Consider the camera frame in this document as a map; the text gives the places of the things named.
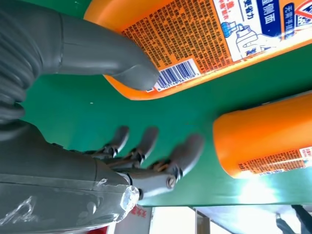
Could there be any green table mat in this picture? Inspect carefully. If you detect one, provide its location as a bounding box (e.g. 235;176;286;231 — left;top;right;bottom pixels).
20;0;312;207

